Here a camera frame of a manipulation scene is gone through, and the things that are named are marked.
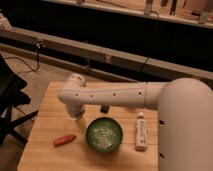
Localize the white tube with label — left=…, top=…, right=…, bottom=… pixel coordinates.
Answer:
left=135, top=112, right=148, bottom=151

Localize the black office chair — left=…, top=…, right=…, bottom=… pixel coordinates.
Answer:
left=0, top=54, right=38, bottom=145

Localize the green ceramic bowl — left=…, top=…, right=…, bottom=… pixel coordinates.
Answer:
left=86, top=117, right=123, bottom=154

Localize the black floor cable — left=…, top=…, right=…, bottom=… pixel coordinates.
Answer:
left=3, top=41, right=44, bottom=75

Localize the small black box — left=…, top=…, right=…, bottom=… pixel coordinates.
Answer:
left=100, top=106, right=110, bottom=114

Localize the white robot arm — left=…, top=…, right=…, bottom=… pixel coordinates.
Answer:
left=58, top=74, right=213, bottom=171

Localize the wooden table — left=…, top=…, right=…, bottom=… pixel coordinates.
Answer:
left=18, top=82, right=158, bottom=171

